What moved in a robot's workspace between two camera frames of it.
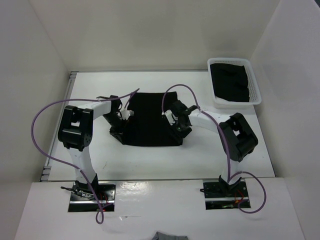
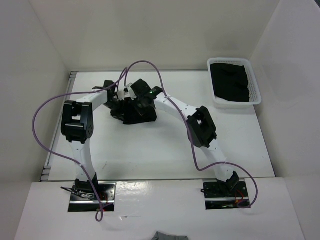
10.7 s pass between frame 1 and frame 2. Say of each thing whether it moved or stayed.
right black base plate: stayed
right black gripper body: moved
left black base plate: stayed
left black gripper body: moved
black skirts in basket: stayed
